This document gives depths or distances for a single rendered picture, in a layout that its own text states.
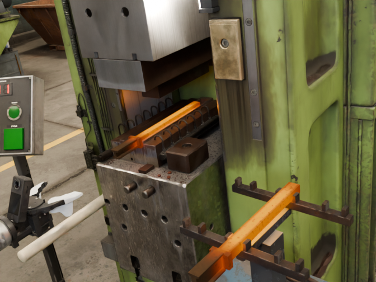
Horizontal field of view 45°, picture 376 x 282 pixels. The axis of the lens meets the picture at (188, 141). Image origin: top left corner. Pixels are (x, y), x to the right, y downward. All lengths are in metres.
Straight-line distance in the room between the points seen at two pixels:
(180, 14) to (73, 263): 1.71
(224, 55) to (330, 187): 0.75
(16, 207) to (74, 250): 1.64
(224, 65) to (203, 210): 0.46
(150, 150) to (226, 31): 0.45
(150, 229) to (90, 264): 1.15
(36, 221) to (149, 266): 0.58
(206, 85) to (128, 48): 0.56
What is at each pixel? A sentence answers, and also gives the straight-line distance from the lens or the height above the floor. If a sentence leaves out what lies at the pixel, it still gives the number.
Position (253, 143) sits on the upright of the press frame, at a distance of 1.40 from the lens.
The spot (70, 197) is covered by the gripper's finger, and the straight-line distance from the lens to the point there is 1.23.
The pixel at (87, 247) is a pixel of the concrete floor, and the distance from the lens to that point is 2.82.
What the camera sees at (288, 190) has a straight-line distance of 1.13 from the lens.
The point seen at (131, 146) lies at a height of 0.99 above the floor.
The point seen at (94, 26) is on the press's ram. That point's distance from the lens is 1.45.
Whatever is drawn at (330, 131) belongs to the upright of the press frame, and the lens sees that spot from 1.72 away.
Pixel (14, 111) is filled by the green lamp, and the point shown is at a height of 1.09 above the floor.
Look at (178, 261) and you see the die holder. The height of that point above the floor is 0.61.
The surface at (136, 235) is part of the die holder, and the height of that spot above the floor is 0.66.
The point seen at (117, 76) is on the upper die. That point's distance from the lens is 1.44.
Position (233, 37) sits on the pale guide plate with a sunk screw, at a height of 1.31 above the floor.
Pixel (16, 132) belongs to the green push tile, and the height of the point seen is 1.03.
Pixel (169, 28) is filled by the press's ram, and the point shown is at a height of 1.34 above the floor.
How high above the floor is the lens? 1.58
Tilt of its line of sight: 24 degrees down
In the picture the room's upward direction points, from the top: 8 degrees counter-clockwise
